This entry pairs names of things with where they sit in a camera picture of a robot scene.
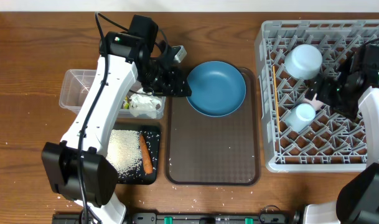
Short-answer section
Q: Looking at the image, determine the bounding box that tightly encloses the pink cup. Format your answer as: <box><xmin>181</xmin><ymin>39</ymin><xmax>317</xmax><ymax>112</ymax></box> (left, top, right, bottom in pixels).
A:
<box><xmin>302</xmin><ymin>94</ymin><xmax>324</xmax><ymax>111</ymax></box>

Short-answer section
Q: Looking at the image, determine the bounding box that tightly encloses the white napkin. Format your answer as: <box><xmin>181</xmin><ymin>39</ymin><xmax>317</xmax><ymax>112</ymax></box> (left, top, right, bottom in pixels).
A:
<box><xmin>129</xmin><ymin>94</ymin><xmax>162</xmax><ymax>119</ymax></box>

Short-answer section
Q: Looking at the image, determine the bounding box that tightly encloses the light blue bowl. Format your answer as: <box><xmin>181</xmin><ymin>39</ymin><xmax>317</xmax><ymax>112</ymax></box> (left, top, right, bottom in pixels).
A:
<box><xmin>284</xmin><ymin>44</ymin><xmax>322</xmax><ymax>80</ymax></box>

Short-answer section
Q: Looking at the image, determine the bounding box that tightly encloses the light blue cup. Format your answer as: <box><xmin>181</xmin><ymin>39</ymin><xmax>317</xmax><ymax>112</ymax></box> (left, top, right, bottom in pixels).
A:
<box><xmin>284</xmin><ymin>103</ymin><xmax>316</xmax><ymax>133</ymax></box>

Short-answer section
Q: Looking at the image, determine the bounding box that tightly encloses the dark blue plate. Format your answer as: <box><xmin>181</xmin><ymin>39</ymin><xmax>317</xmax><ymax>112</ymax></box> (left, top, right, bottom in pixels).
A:
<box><xmin>187</xmin><ymin>61</ymin><xmax>246</xmax><ymax>117</ymax></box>

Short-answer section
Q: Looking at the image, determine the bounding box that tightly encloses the wooden chopstick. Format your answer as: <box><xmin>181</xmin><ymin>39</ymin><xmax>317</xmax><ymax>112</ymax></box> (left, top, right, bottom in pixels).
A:
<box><xmin>272</xmin><ymin>65</ymin><xmax>280</xmax><ymax>134</ymax></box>

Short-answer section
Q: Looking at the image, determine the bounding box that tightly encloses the white rice pile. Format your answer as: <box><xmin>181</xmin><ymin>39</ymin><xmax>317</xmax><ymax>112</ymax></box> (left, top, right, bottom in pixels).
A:
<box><xmin>106</xmin><ymin>129</ymin><xmax>142</xmax><ymax>175</ymax></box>

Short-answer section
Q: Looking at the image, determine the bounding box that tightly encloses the orange carrot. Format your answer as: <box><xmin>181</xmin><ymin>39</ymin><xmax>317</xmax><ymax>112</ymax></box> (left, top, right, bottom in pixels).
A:
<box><xmin>139</xmin><ymin>134</ymin><xmax>153</xmax><ymax>174</ymax></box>

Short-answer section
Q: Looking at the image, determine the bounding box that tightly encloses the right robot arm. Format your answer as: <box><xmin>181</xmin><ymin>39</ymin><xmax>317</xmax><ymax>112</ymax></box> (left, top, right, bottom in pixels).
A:
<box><xmin>301</xmin><ymin>40</ymin><xmax>379</xmax><ymax>223</ymax></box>

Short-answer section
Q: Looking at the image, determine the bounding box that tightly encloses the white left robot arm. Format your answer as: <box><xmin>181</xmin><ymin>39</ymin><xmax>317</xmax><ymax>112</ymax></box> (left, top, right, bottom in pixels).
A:
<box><xmin>41</xmin><ymin>15</ymin><xmax>192</xmax><ymax>223</ymax></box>

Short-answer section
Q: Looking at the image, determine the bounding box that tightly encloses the grey dishwasher rack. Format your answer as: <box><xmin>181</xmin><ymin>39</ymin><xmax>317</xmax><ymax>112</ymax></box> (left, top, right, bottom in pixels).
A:
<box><xmin>255</xmin><ymin>20</ymin><xmax>379</xmax><ymax>172</ymax></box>

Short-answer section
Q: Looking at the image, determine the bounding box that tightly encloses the clear plastic bin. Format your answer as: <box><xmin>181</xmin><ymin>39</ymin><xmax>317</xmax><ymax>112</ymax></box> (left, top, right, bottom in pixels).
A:
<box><xmin>59</xmin><ymin>69</ymin><xmax>166</xmax><ymax>119</ymax></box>

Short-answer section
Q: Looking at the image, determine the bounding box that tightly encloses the green food wrapper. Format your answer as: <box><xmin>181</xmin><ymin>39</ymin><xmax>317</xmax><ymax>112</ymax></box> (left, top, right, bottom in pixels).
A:
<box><xmin>122</xmin><ymin>96</ymin><xmax>129</xmax><ymax>110</ymax></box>

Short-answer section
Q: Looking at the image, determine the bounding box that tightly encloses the black plastic tray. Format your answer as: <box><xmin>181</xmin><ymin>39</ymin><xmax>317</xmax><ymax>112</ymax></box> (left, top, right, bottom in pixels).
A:
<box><xmin>113</xmin><ymin>123</ymin><xmax>161</xmax><ymax>185</ymax></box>

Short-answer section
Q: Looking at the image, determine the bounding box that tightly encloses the brown plastic tray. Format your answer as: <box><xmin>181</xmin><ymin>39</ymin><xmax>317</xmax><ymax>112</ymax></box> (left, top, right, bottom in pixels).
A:
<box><xmin>166</xmin><ymin>67</ymin><xmax>261</xmax><ymax>186</ymax></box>

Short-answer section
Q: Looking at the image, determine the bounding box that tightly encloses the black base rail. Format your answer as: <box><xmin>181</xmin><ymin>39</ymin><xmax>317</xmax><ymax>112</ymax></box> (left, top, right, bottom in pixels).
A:
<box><xmin>123</xmin><ymin>213</ymin><xmax>303</xmax><ymax>224</ymax></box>

